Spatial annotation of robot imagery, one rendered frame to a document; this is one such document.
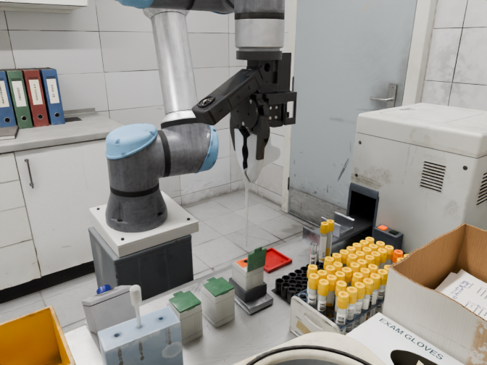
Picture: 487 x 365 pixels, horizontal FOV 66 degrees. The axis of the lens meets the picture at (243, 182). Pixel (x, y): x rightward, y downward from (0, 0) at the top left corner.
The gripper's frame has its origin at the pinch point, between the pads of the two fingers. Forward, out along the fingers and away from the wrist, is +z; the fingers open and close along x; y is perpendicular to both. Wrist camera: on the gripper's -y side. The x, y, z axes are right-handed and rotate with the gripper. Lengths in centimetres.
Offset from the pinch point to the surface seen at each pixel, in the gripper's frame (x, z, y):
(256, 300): -3.8, 22.9, -0.5
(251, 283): -2.7, 19.6, -1.1
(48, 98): 192, 9, -1
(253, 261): -3.4, 14.5, -1.1
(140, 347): -9.9, 16.0, -24.0
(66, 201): 161, 60, -6
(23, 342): 3.1, 18.4, -36.4
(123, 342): -9.5, 14.4, -25.9
